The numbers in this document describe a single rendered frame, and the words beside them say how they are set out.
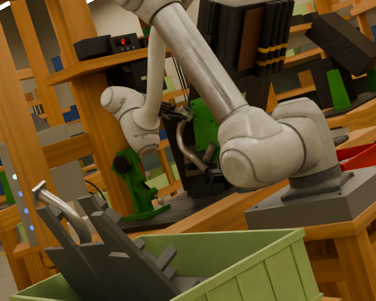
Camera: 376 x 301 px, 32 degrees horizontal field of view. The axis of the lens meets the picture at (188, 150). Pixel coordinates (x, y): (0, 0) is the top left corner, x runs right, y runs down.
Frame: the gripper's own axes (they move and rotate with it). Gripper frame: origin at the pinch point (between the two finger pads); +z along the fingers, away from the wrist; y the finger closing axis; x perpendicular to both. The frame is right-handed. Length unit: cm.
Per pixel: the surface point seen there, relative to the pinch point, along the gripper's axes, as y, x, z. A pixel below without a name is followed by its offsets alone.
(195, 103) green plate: 0.0, -6.2, 2.9
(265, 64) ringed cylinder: -7.0, -33.1, 18.8
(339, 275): -102, -11, -28
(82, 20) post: 47, -9, -30
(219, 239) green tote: -90, -13, -70
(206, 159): -20.8, 6.7, 1.8
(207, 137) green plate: -13.6, 0.8, 4.1
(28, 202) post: -1, 48, -51
